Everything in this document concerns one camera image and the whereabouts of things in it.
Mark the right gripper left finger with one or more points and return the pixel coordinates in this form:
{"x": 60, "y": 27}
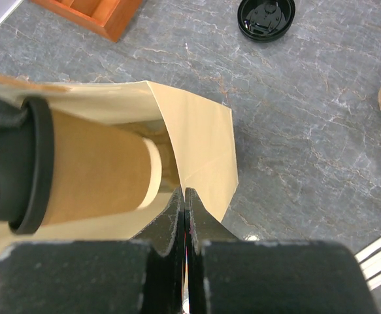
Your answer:
{"x": 144, "y": 274}

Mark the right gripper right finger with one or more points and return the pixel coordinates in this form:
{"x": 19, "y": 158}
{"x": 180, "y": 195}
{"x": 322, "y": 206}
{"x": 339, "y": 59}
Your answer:
{"x": 229, "y": 275}

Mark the black plastic cup lid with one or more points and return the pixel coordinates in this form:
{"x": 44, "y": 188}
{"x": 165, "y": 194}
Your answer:
{"x": 26, "y": 165}

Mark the single brown paper cup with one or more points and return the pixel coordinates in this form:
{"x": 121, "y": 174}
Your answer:
{"x": 99, "y": 170}

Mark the beige paper bag with handles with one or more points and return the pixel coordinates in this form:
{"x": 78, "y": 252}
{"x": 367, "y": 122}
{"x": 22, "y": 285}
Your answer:
{"x": 193, "y": 134}

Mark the orange compartment tray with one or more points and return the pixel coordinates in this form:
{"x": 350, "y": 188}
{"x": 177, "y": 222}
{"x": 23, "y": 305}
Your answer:
{"x": 107, "y": 18}

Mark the black cup lid on table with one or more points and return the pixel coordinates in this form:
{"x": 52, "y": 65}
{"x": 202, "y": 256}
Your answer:
{"x": 265, "y": 21}

